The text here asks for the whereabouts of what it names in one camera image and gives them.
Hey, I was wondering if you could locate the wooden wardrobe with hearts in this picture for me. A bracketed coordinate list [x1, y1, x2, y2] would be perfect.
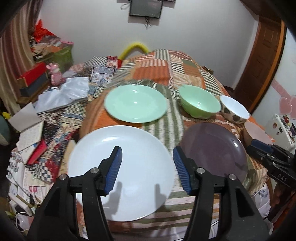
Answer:
[252, 30, 296, 152]

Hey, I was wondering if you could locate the white spotted bowl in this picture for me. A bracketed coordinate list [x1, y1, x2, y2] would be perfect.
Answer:
[220, 95, 250, 124]

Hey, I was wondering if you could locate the pink bowl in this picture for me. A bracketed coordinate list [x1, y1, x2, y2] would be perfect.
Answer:
[243, 121, 273, 146]

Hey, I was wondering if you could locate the red plastic bag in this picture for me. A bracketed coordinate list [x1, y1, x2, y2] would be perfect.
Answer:
[32, 20, 56, 43]

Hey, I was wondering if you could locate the patchwork striped bedspread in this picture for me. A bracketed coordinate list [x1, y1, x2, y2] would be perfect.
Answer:
[58, 48, 276, 237]

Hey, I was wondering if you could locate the mint green bowl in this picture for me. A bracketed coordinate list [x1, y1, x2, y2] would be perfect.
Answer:
[178, 85, 221, 120]

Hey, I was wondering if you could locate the yellow foam tube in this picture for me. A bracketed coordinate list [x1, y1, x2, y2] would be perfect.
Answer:
[118, 42, 149, 61]

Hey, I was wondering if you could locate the striped brown curtain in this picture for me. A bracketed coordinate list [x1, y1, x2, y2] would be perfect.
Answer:
[1, 1, 43, 114]

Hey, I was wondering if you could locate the checkered patchwork quilt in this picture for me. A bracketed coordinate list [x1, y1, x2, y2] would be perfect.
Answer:
[6, 55, 118, 186]

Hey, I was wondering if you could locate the mint green plate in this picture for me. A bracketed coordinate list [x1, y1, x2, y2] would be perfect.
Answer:
[104, 84, 168, 123]

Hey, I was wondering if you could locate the green storage box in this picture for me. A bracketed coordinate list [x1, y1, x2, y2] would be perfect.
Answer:
[50, 46, 73, 73]

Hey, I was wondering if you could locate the white plastic bag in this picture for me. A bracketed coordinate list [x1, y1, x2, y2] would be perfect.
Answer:
[34, 77, 89, 113]

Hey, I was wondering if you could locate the pink pig toy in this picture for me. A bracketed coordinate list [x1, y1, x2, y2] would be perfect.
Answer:
[46, 63, 65, 86]

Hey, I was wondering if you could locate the open notebook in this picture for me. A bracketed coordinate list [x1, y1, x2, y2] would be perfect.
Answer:
[16, 121, 44, 152]

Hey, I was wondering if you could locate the purple plate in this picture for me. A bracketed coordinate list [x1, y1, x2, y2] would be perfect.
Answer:
[180, 122, 248, 182]

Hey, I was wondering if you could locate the white plate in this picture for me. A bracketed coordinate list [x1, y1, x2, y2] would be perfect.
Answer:
[68, 126, 175, 222]

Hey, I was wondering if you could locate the small black wall monitor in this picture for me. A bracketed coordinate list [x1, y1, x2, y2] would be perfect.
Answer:
[129, 0, 163, 19]

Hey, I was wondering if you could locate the dark blue box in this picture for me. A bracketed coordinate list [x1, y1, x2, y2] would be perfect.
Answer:
[20, 72, 49, 97]

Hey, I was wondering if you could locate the red box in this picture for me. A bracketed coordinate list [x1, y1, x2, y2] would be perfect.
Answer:
[16, 62, 47, 88]

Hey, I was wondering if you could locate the brown wooden door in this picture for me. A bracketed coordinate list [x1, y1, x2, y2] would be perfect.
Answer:
[234, 17, 287, 113]

